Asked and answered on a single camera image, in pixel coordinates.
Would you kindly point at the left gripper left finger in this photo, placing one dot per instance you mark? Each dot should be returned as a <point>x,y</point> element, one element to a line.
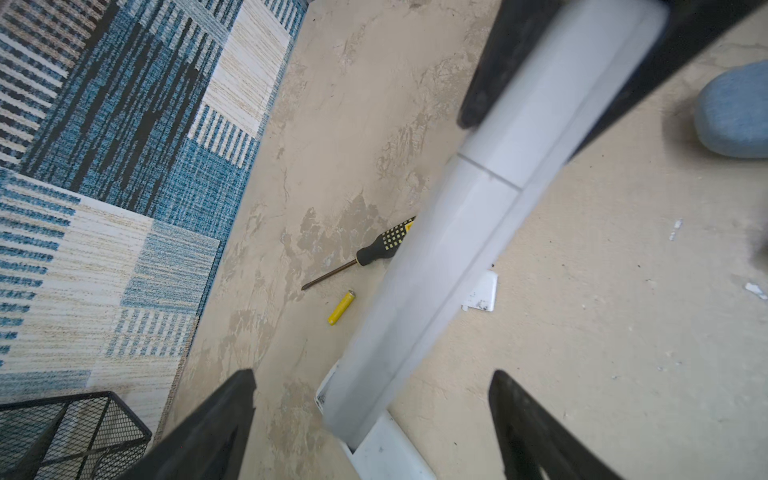
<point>210,443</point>

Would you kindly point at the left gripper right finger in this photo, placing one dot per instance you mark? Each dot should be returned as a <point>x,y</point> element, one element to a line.
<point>534,444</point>

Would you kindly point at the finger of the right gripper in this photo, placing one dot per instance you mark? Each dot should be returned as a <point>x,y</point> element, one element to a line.
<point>692,26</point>
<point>517,28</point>

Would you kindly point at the white remote with green buttons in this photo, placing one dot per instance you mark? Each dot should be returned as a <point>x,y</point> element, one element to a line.
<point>490,185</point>

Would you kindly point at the white remote with red buttons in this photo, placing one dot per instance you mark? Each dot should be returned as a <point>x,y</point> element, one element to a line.
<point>387,453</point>

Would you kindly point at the white battery cover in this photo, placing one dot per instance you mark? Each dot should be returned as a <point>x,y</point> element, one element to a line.
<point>483,296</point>

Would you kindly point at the yellow battery one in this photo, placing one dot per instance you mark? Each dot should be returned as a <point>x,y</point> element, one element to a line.
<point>341,307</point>

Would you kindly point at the black yellow handled screwdriver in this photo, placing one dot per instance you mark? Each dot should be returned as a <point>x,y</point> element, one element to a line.
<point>384,246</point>

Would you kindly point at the blue grey fabric case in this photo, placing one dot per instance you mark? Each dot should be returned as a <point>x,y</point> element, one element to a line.
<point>730,115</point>

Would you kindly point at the black wire shelf rack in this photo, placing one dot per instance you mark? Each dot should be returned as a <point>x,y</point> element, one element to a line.
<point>83,436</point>

